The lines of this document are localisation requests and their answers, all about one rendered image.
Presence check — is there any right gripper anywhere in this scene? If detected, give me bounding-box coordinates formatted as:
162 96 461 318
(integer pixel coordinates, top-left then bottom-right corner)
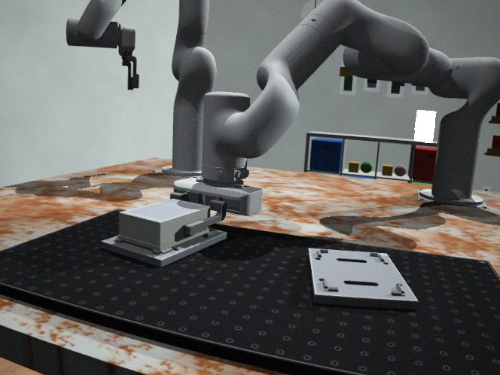
118 24 139 90

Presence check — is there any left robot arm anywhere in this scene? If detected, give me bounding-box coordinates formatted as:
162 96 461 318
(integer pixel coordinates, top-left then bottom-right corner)
201 0 500 205

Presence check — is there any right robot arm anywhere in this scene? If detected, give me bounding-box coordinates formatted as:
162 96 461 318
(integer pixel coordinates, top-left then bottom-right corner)
66 0 216 175

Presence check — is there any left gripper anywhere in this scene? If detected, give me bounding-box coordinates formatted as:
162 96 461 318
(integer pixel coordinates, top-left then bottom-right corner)
170 178 263 237

